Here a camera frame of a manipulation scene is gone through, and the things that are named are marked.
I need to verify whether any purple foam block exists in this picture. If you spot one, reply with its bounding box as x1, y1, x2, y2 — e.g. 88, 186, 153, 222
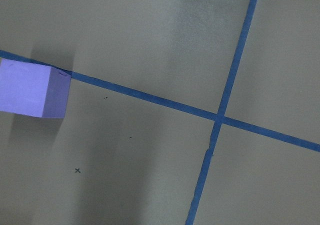
0, 58, 71, 119

